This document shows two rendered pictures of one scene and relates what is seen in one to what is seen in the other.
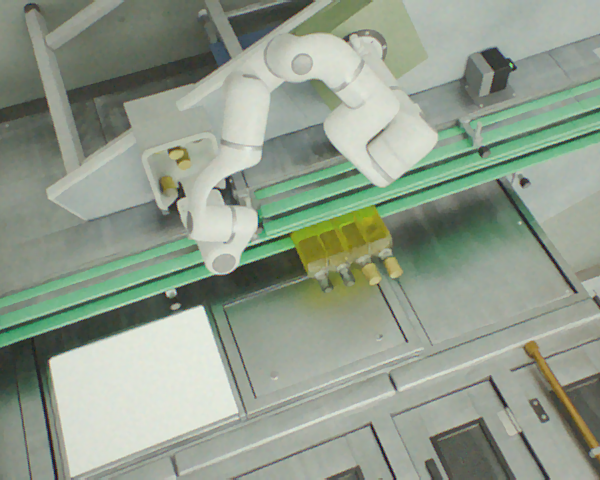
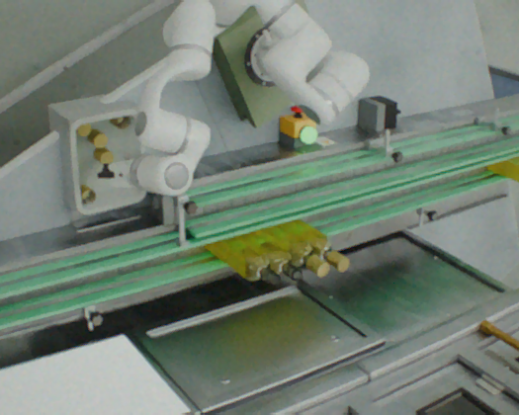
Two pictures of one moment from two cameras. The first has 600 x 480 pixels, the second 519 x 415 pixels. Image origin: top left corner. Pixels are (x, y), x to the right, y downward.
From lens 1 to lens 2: 0.97 m
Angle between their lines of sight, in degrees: 33
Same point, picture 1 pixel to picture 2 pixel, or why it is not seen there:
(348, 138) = (291, 60)
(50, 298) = not seen: outside the picture
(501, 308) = (446, 311)
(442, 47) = not seen: hidden behind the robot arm
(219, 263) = (172, 174)
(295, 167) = (218, 172)
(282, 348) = (227, 359)
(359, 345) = (315, 347)
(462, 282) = (401, 299)
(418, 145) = (356, 70)
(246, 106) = (197, 13)
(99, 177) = (18, 178)
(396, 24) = not seen: hidden behind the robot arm
